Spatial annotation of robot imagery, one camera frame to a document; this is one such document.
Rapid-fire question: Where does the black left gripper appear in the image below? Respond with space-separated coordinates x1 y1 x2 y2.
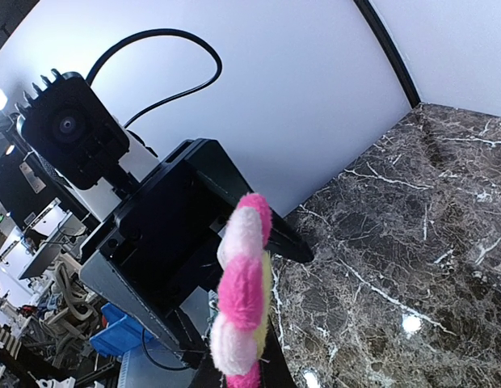
79 139 314 368

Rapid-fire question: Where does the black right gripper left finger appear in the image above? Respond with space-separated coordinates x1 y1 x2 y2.
188 351 228 388

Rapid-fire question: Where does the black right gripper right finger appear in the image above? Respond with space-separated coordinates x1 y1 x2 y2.
259 323 297 388

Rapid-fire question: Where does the pink flower brooch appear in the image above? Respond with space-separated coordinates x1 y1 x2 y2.
210 207 272 387

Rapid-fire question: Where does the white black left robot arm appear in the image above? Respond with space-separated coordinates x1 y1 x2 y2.
0 108 313 376

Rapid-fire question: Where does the blue plastic bin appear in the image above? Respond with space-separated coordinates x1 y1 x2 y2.
90 303 143 356

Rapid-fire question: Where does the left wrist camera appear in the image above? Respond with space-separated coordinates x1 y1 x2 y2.
15 69 137 193

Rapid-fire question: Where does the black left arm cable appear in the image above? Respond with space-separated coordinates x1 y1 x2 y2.
85 27 223 130

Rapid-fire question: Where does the black left frame post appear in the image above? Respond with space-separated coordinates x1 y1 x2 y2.
353 0 421 108

